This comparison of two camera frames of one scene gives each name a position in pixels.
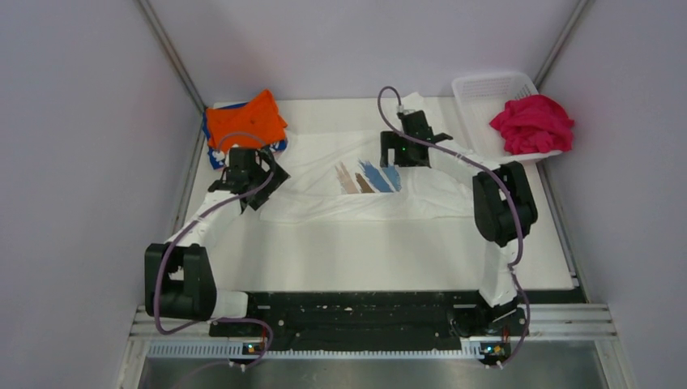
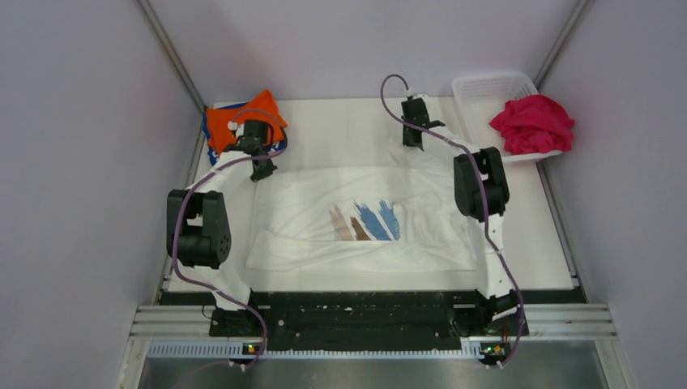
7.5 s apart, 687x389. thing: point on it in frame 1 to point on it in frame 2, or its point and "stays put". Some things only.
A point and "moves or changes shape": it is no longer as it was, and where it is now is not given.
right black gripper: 391,139 to 406,139
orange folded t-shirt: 254,125 stays put
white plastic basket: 480,98 stays put
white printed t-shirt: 338,177 moves or changes shape
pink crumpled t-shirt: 535,125 stays put
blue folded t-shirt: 219,159 stays put
